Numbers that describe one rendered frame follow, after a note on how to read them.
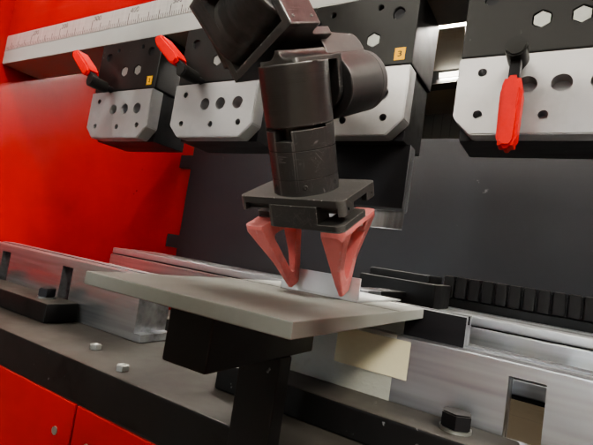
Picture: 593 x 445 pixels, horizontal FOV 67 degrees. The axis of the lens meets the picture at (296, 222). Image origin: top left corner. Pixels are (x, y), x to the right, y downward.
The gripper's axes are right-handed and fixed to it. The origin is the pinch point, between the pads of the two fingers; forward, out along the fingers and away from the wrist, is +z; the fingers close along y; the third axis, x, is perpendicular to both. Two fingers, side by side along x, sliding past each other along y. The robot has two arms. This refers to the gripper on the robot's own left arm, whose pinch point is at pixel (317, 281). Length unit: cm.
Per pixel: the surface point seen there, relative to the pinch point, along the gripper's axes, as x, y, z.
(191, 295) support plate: 15.4, -0.4, -6.6
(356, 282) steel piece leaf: -1.1, -3.5, 0.2
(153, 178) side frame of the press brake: -53, 87, 7
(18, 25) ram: -24, 82, -34
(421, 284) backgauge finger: -26.0, -1.6, 13.0
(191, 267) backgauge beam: -28, 49, 19
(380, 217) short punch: -13.2, -1.2, -1.9
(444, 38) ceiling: -493, 117, -32
